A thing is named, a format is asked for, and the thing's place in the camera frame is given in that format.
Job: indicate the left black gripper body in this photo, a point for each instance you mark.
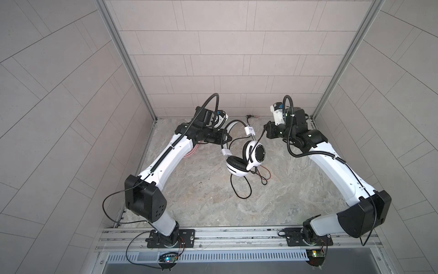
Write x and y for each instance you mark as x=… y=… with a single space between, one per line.
x=213 y=136

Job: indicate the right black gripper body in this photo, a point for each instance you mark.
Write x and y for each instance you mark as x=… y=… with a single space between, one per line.
x=275 y=131

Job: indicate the white black headphones with cable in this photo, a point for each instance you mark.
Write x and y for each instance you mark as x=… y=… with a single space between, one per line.
x=253 y=155

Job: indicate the pink headphones with cable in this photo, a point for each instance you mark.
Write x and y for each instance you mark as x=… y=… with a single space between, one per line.
x=191 y=152

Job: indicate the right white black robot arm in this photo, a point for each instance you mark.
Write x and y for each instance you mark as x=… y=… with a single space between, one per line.
x=367 y=207

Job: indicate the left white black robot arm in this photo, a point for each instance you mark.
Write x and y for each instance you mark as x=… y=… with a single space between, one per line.
x=143 y=193

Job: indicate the left green circuit board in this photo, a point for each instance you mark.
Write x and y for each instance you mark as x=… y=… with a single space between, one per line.
x=168 y=260

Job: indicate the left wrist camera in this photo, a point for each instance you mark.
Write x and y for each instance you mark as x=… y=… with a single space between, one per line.
x=219 y=119

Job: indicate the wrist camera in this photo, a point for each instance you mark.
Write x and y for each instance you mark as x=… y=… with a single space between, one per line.
x=219 y=119
x=277 y=109

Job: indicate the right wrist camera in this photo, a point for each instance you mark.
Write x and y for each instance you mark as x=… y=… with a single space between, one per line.
x=277 y=109

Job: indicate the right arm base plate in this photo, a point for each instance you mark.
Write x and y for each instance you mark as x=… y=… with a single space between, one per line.
x=297 y=237

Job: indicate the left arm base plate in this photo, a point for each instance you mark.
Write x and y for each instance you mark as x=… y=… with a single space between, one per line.
x=178 y=238

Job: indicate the aluminium mounting rail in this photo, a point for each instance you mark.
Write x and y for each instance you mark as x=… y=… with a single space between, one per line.
x=218 y=238

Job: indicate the white slotted cable duct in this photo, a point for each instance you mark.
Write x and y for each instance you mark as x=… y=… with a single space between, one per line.
x=212 y=256

